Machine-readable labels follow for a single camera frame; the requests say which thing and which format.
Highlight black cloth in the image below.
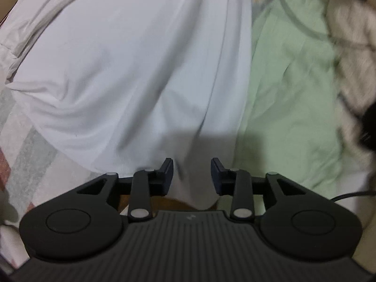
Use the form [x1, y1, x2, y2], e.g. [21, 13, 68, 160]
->
[361, 103, 376, 151]

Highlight cream white garment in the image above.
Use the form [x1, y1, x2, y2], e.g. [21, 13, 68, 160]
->
[325, 0, 376, 159]

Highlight light green cloth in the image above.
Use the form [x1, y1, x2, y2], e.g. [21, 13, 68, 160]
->
[232, 0, 353, 195]

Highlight pink grey checked mat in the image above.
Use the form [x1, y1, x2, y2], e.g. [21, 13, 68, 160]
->
[0, 88, 218, 271]

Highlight white t-shirt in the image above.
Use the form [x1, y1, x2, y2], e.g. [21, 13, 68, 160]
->
[0, 0, 253, 211]

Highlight black cable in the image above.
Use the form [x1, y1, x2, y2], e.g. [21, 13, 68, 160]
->
[332, 190, 376, 204]

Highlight grey cable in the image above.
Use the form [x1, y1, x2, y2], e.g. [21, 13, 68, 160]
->
[274, 0, 376, 49]

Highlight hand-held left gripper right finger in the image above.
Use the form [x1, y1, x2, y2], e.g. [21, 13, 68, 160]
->
[211, 158, 308, 221]

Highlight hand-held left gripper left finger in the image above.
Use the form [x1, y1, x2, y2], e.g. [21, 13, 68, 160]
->
[77, 158, 174, 223]

